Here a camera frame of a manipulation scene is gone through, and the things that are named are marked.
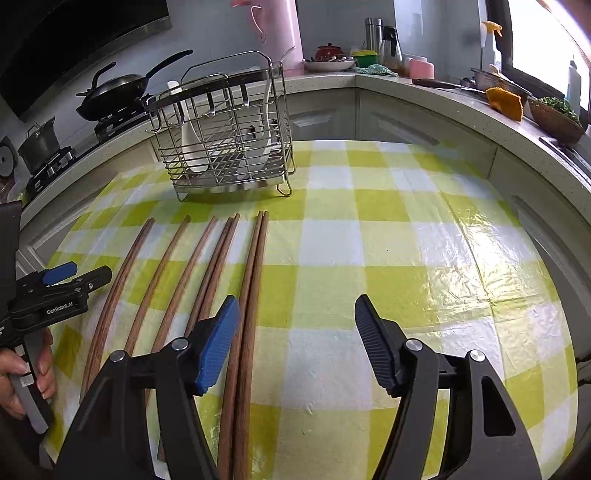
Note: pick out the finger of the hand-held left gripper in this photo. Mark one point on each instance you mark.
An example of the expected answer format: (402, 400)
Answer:
(57, 273)
(92, 279)

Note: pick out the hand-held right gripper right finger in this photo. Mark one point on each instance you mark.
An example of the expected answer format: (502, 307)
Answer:
(374, 341)

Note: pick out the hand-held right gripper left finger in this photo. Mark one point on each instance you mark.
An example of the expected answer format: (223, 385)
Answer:
(217, 344)

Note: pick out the wooden chopstick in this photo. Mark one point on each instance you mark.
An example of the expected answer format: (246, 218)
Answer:
(155, 286)
(261, 277)
(113, 318)
(206, 277)
(183, 286)
(217, 277)
(251, 277)
(105, 318)

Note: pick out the person's left hand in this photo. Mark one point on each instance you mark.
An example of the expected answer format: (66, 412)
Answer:
(46, 364)

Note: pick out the yellow checked tablecloth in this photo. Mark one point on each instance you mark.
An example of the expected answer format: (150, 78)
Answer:
(369, 240)

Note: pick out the small dark lidded pot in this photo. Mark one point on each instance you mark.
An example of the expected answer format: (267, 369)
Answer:
(39, 145)

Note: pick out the black gas stove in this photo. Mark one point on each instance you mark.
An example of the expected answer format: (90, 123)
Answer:
(106, 124)

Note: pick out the white ceramic spoon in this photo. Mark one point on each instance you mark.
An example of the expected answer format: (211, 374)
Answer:
(189, 136)
(264, 138)

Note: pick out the black wok with lid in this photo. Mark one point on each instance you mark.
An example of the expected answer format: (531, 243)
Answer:
(115, 92)

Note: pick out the black range hood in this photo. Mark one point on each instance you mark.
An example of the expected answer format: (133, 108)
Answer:
(69, 41)

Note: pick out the steel sink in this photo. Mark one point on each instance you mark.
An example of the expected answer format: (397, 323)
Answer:
(568, 152)

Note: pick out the green cloth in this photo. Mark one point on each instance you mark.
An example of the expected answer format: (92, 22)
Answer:
(376, 70)

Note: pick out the orange cloth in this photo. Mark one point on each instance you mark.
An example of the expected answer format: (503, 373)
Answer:
(505, 104)

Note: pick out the pink cup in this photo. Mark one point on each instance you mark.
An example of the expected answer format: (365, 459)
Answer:
(422, 69)

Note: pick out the white plate with food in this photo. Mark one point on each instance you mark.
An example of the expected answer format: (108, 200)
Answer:
(328, 65)

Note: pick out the wicker basket with greens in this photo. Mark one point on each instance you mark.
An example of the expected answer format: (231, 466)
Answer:
(554, 122)

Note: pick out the green and yellow container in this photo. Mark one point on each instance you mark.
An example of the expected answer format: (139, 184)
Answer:
(365, 57)

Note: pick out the metal colander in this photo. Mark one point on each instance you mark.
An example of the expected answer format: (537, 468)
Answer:
(498, 81)

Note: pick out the red lidded pot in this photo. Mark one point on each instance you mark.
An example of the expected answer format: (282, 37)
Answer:
(327, 51)

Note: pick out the steel kettle with black top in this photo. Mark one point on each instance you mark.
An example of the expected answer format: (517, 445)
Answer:
(391, 46)

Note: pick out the steel vacuum bottle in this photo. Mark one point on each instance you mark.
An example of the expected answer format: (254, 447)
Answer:
(373, 34)

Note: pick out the pink thermos jug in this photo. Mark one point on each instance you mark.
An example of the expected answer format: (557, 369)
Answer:
(277, 32)

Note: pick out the spray bottle with yellow nozzle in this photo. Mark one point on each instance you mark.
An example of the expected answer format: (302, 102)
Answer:
(490, 46)

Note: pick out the white dish soap bottle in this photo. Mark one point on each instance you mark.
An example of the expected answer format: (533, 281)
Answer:
(574, 87)

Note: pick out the window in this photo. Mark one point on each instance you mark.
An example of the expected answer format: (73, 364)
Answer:
(545, 41)

